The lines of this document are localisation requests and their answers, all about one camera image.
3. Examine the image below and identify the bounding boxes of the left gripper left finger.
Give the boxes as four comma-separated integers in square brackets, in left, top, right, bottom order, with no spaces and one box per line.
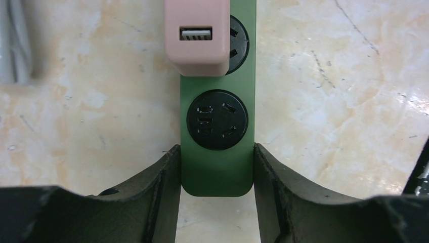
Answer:
[1,145,181,242]

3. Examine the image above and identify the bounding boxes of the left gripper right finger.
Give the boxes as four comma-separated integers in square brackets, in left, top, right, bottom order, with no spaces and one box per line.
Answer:
[254,144,428,242]

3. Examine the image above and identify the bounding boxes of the green power strip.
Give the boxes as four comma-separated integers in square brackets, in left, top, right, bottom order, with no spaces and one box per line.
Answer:
[180,1,256,197]

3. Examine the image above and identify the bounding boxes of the grey cable of green strip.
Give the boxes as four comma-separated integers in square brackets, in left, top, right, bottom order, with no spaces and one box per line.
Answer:
[0,0,32,85]

